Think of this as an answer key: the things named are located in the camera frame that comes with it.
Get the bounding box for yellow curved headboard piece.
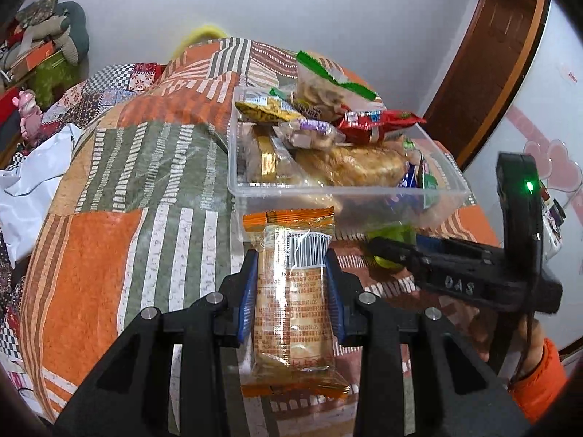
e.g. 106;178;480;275
172;24;228;59

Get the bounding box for hand in orange sleeve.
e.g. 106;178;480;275
468;310;545;381

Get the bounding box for blue chip snack bag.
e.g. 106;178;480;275
397;162;418;188

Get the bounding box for brown cracker pack with barcode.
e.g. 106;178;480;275
244;124;302;185

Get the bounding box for brown wooden door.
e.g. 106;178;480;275
425;0;548;168

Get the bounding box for orange green patchwork bedspread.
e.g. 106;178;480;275
19;38;297;422

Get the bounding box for pink heart wall decoration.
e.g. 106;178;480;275
506;105;582;192

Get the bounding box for tan bread loaf pack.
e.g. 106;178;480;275
294;146;408;188

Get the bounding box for orange flat box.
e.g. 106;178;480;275
10;40;55;80

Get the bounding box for yellow silver peanut snack bag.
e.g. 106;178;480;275
234;92;302;124

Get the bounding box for purple wafer biscuit pack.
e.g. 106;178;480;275
274;118;346;151

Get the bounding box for clear plastic storage bin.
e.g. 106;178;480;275
227;88;472;235

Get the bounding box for orange biscuit pack clear wrap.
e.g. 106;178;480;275
242;207;349;398

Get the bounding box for green gift box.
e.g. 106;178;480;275
27;51;80;111

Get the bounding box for grey green plush cushion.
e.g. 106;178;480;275
53;1;90;66

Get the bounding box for red cartoon snack bag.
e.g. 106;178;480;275
336;110;426;145

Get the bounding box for orange jacket sleeve forearm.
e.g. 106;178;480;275
509;338;567;424

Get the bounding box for pink plush bunny toy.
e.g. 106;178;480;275
12;90;43;146

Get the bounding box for green jelly cup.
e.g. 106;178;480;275
365;223;417;274

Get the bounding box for checkered patchwork quilt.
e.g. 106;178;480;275
1;62;166;170

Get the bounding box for green white small snack bag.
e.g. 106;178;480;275
417;155;440;210

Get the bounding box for white crumpled cloth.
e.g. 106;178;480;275
0;124;83;265

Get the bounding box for clear bag fried snacks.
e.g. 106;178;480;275
290;51;384;123

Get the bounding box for white radiator with stickers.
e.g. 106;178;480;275
540;182;566;263

